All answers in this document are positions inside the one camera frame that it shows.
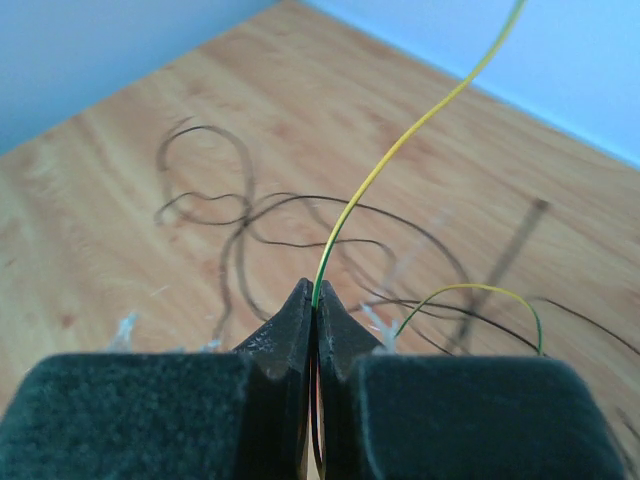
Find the black zip tie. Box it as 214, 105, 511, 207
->
455, 198, 549, 353

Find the thin brown wire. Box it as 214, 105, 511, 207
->
154, 191, 451, 351

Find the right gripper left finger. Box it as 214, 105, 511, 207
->
1, 279, 312, 479

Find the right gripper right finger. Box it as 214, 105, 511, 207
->
314, 282, 626, 479

